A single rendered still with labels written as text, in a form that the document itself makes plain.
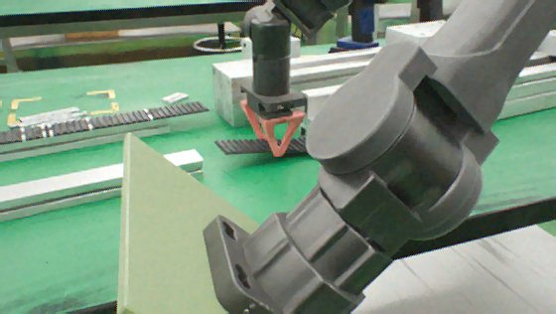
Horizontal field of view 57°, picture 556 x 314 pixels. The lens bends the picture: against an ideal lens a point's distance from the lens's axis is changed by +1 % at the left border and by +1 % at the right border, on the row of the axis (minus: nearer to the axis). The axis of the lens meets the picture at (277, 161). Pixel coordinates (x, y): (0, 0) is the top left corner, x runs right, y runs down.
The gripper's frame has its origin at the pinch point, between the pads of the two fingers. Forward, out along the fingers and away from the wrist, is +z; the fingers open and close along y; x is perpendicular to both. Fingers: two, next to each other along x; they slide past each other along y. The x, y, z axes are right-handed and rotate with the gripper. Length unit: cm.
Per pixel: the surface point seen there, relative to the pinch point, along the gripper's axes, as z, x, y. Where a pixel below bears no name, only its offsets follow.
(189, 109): -1.4, 8.2, 17.5
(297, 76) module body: -6.1, -11.9, 13.9
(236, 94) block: -4.2, 0.3, 13.9
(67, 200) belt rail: 1.0, 31.2, -2.3
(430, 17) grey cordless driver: -9, -62, 36
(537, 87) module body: -3, -54, -5
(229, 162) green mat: 2.1, 6.9, 0.9
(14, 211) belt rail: 1.0, 37.4, -2.3
